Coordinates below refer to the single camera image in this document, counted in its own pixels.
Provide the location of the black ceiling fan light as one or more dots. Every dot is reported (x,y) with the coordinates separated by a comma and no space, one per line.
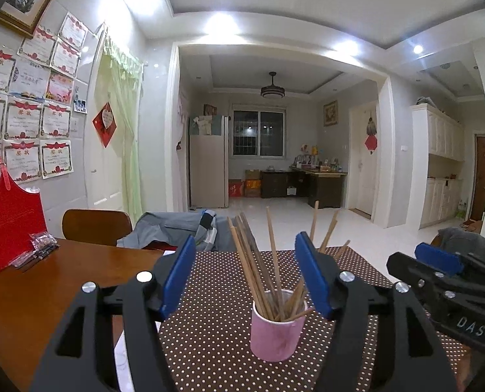
(272,92)

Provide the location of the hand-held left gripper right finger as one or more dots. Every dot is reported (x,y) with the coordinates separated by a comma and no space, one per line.
(314,277)

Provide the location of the white tall cabinet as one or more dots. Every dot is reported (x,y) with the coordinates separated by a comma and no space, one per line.
(440,130)

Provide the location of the grey bag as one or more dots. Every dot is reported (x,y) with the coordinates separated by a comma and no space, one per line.
(424,101)

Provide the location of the white door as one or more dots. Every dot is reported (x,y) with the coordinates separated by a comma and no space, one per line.
(363,188)

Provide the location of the pink cup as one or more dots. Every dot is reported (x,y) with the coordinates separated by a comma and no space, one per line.
(273,339)

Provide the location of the white underlay sheet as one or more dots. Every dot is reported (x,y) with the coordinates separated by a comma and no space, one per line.
(122,359)

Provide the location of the wall of award certificates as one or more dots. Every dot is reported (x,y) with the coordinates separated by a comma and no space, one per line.
(26,118)

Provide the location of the bundle of wooden chopsticks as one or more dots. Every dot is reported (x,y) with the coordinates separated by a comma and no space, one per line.
(277,310)

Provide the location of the brown wooden chair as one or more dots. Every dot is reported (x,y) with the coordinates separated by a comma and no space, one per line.
(95,224)
(435,240)

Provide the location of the small photo print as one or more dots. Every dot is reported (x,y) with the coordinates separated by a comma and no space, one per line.
(80,105)

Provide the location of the recessed ceiling downlight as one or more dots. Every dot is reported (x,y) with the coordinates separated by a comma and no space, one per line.
(417,49)

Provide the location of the pale green curtain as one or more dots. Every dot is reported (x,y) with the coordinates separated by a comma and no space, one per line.
(126,139)

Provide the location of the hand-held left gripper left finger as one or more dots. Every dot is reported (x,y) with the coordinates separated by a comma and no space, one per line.
(179,277)

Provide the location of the small red diamond sign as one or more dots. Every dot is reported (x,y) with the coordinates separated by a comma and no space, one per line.
(370,144)

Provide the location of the gold framed picture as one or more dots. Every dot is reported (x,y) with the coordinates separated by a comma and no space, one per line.
(330,113)

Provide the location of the brown door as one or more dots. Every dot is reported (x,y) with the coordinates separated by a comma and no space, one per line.
(482,175)

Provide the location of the brown polka dot tablecloth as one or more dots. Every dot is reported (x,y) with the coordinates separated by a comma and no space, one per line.
(210,335)

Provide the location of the chopsticks standing in cup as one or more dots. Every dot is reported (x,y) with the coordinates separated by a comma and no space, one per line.
(207,171)

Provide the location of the dark wooden desk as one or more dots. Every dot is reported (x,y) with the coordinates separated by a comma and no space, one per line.
(326,190)

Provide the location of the clear plastic bag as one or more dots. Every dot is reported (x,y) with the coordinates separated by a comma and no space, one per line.
(40,244)

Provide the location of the dark jacket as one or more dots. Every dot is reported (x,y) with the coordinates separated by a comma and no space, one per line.
(469,241)

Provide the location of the red box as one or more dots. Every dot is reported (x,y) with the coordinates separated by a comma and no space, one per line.
(236,188)

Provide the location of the brown cardboard box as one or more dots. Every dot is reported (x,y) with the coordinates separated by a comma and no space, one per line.
(253,174)

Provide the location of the orange box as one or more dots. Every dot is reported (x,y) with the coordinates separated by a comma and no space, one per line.
(252,188)

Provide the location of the cluster of bottles and boxes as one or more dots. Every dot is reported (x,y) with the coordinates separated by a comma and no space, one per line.
(312,159)

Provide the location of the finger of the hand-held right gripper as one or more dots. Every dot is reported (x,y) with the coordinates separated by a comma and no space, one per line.
(438,259)
(410,270)

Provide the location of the red diamond heart decoration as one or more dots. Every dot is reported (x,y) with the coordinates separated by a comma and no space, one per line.
(105,124)

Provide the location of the small dark framed picture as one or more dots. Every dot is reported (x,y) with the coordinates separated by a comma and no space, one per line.
(210,110)

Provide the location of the barred window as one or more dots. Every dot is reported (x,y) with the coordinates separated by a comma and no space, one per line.
(259,134)

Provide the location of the red felt bag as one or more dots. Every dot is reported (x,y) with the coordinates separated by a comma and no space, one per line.
(13,228)

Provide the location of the hanging tassel ornament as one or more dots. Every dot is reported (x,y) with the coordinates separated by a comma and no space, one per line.
(371,125)

